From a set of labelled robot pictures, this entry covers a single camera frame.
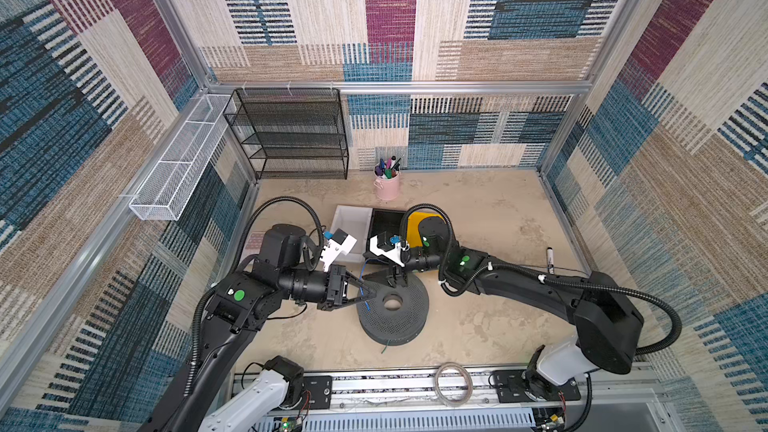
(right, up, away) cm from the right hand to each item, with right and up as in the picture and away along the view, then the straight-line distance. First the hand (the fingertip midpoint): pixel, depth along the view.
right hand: (367, 267), depth 72 cm
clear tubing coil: (+17, -31, +2) cm, 35 cm away
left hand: (+3, -1, -16) cm, 16 cm away
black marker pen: (+56, -3, +24) cm, 61 cm away
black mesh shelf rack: (-30, +40, +37) cm, 62 cm away
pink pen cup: (+5, +23, +33) cm, 40 cm away
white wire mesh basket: (-46, +18, -2) cm, 49 cm away
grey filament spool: (+7, -15, +9) cm, 19 cm away
